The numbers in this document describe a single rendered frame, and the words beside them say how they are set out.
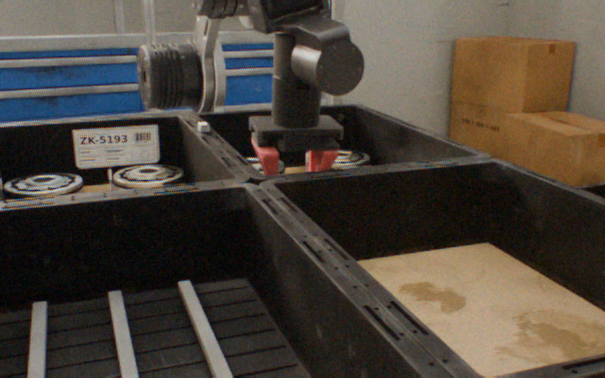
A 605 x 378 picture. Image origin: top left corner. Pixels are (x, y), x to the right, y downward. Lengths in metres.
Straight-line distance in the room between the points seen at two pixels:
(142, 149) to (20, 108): 1.79
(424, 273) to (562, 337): 0.16
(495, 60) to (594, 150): 0.93
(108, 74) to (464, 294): 2.30
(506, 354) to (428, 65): 3.98
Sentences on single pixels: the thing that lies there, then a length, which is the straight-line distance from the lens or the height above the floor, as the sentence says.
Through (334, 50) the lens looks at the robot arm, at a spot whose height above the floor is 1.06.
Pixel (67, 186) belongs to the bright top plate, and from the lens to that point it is 0.96.
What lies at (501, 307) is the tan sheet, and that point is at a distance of 0.67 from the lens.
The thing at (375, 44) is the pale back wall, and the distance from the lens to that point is 4.27.
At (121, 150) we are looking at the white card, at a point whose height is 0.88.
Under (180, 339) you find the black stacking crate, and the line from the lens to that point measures 0.60.
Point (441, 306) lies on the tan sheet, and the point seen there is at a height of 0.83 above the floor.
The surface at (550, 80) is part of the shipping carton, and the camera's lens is 4.30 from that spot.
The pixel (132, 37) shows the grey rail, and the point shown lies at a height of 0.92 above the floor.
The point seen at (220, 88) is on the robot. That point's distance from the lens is 1.83.
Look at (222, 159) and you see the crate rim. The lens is 0.78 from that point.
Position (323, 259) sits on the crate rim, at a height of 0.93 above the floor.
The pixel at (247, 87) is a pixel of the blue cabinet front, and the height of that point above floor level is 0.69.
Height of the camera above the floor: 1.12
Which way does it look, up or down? 17 degrees down
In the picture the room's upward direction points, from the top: straight up
